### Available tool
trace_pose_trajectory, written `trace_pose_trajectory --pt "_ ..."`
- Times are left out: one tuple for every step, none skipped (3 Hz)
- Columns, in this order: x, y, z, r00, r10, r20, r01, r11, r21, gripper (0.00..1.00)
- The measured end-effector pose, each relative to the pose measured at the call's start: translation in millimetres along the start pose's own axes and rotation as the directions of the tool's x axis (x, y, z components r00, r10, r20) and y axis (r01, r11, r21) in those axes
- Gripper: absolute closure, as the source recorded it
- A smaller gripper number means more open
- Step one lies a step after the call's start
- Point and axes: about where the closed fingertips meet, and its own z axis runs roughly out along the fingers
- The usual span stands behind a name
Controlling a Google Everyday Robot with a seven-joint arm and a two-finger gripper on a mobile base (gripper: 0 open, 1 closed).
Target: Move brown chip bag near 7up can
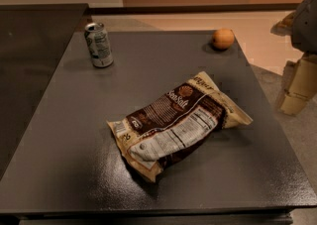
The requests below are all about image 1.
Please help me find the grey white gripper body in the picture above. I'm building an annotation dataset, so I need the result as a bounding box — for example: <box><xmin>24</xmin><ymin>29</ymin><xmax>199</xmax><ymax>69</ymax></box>
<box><xmin>291</xmin><ymin>0</ymin><xmax>317</xmax><ymax>54</ymax></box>

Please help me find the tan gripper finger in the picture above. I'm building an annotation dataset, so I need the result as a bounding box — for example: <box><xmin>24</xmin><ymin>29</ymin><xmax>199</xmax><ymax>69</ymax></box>
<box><xmin>276</xmin><ymin>53</ymin><xmax>317</xmax><ymax>116</ymax></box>
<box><xmin>276</xmin><ymin>12</ymin><xmax>295</xmax><ymax>30</ymax></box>

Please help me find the brown sea salt chip bag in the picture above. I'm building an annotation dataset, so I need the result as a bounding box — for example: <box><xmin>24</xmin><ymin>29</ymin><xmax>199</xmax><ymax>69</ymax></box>
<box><xmin>108</xmin><ymin>71</ymin><xmax>253</xmax><ymax>182</ymax></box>

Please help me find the green 7up soda can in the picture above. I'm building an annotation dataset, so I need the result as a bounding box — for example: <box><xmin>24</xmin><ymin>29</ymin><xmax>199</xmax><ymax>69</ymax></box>
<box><xmin>84</xmin><ymin>23</ymin><xmax>114</xmax><ymax>68</ymax></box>

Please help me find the orange fruit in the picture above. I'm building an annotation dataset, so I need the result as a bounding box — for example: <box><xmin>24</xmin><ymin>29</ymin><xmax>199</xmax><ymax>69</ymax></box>
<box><xmin>212</xmin><ymin>29</ymin><xmax>235</xmax><ymax>50</ymax></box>

